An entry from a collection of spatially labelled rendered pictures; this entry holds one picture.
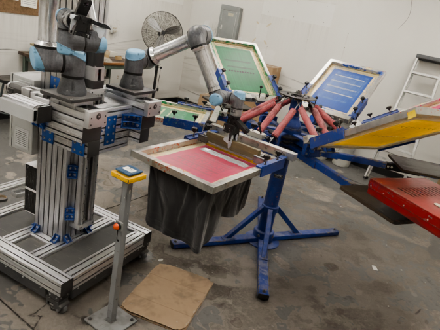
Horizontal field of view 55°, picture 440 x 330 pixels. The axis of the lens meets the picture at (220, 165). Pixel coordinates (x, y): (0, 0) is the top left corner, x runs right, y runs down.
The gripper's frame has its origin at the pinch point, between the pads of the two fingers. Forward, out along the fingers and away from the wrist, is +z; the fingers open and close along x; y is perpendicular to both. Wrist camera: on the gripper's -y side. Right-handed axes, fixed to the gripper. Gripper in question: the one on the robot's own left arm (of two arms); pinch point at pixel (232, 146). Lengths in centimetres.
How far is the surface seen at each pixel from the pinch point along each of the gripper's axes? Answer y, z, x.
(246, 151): -12.0, -0.7, 1.5
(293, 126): -5, -6, -78
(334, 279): -71, 102, -80
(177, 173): -6, 4, 60
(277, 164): -30.4, 2.6, -7.1
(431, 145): -72, 38, -413
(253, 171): -29.1, 2.7, 20.0
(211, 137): 15.3, -0.8, 1.5
